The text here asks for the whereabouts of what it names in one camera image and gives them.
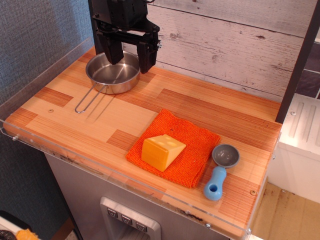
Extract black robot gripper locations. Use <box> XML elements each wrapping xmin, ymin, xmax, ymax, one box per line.
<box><xmin>93</xmin><ymin>0</ymin><xmax>160</xmax><ymax>74</ymax></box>

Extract yellow cheese wedge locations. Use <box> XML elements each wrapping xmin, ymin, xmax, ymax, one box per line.
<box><xmin>141</xmin><ymin>134</ymin><xmax>187</xmax><ymax>172</ymax></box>

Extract orange knitted cloth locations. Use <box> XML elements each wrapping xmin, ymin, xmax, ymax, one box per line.
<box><xmin>126</xmin><ymin>109</ymin><xmax>221</xmax><ymax>188</ymax></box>

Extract clear acrylic table guard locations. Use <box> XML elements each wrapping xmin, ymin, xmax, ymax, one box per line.
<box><xmin>0</xmin><ymin>49</ymin><xmax>281</xmax><ymax>240</ymax></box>

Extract blue grey measuring scoop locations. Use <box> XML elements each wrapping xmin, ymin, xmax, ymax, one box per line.
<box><xmin>203</xmin><ymin>144</ymin><xmax>240</xmax><ymax>201</ymax></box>

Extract toy fridge dispenser panel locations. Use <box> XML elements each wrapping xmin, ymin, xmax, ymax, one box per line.
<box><xmin>100</xmin><ymin>196</ymin><xmax>162</xmax><ymax>240</ymax></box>

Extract white toy cabinet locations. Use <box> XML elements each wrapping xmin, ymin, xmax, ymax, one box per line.
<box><xmin>267</xmin><ymin>94</ymin><xmax>320</xmax><ymax>203</ymax></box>

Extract yellow black object bottom left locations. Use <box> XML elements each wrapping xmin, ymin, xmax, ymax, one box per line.
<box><xmin>0</xmin><ymin>229</ymin><xmax>39</xmax><ymax>240</ymax></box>

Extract dark left shelf post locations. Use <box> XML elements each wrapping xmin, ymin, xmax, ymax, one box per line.
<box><xmin>88</xmin><ymin>0</ymin><xmax>109</xmax><ymax>54</ymax></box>

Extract dark shelf post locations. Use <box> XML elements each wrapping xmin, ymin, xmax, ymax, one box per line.
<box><xmin>88</xmin><ymin>0</ymin><xmax>109</xmax><ymax>54</ymax></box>
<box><xmin>275</xmin><ymin>0</ymin><xmax>320</xmax><ymax>124</ymax></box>

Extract dark right shelf post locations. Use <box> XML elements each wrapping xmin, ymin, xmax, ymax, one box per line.
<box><xmin>275</xmin><ymin>0</ymin><xmax>320</xmax><ymax>124</ymax></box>

